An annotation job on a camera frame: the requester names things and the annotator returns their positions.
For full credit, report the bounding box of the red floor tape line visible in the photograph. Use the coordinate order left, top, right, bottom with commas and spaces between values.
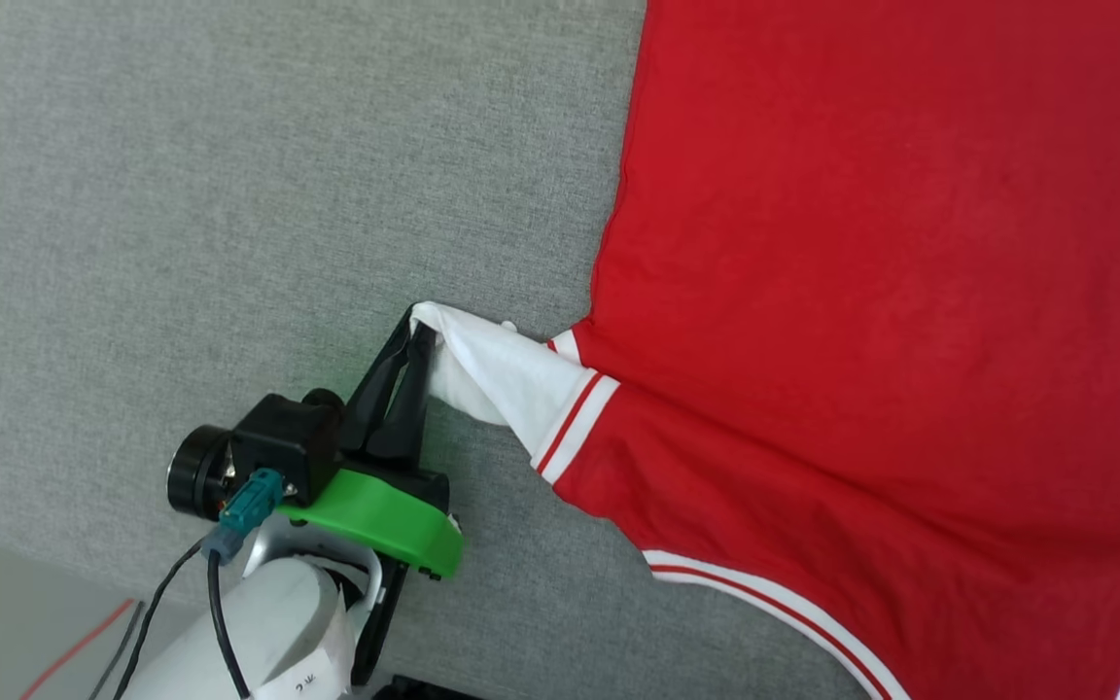
20, 599, 136, 700

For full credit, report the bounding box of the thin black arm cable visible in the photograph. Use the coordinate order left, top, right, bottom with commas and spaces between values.
88, 540, 208, 700

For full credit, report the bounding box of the left teal connector black cable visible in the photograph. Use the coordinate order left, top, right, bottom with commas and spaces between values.
200, 469, 287, 700

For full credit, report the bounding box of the grey fabric sofa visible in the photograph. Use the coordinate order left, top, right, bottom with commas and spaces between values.
0, 0, 877, 700

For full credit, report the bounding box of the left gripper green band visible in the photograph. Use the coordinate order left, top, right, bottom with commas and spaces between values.
278, 306, 465, 580

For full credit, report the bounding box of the red and white garment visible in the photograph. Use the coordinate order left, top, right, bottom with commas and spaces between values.
411, 0, 1120, 700

